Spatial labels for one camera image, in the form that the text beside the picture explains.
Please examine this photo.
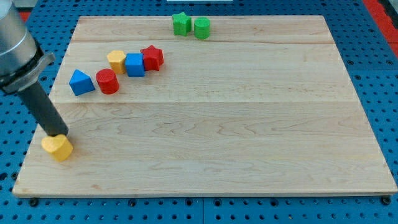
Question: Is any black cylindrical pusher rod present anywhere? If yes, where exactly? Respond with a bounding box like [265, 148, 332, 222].
[17, 82, 69, 136]

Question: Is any yellow heart block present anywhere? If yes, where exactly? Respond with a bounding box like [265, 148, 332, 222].
[41, 134, 73, 162]

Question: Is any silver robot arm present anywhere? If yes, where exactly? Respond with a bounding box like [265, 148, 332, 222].
[1, 0, 68, 136]

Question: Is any yellow hexagon block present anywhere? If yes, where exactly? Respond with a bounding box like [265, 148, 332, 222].
[107, 50, 126, 74]

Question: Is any blue triangle block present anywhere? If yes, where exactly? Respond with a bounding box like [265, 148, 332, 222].
[69, 70, 95, 96]

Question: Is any red cylinder block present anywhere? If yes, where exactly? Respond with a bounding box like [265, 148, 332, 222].
[96, 68, 119, 95]

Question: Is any blue cube block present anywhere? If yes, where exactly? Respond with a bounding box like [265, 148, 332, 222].
[125, 53, 145, 77]

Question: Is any red star block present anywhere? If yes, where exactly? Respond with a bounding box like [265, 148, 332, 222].
[140, 45, 164, 71]

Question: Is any green star block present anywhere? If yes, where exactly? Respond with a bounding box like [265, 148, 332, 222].
[172, 12, 192, 36]

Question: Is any green cylinder block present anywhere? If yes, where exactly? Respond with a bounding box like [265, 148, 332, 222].
[194, 17, 210, 40]

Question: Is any wooden board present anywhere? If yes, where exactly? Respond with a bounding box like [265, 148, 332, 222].
[13, 16, 397, 198]

